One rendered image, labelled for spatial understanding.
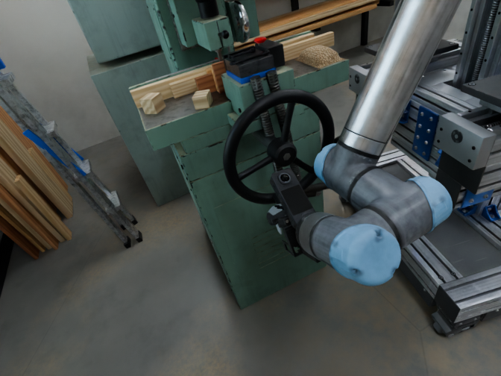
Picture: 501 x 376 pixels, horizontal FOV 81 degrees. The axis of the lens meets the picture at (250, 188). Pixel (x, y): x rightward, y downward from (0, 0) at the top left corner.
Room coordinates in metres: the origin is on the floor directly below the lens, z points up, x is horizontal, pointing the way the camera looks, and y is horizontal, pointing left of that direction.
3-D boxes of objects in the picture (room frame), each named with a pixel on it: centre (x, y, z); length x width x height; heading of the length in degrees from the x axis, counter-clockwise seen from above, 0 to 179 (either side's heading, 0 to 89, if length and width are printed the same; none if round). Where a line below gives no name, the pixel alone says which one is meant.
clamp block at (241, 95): (0.74, -0.08, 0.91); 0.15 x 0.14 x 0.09; 105
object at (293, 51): (0.94, -0.11, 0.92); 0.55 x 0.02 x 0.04; 105
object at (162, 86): (0.94, -0.02, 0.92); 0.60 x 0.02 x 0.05; 105
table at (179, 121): (0.82, -0.06, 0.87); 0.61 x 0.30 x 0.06; 105
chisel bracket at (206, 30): (0.94, 0.00, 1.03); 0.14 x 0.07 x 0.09; 15
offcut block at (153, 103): (0.81, 0.20, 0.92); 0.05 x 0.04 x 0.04; 152
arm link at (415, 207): (0.30, -0.21, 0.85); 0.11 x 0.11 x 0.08; 18
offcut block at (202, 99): (0.76, 0.07, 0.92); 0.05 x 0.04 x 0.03; 166
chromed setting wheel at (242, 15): (1.07, -0.09, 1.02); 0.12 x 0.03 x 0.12; 15
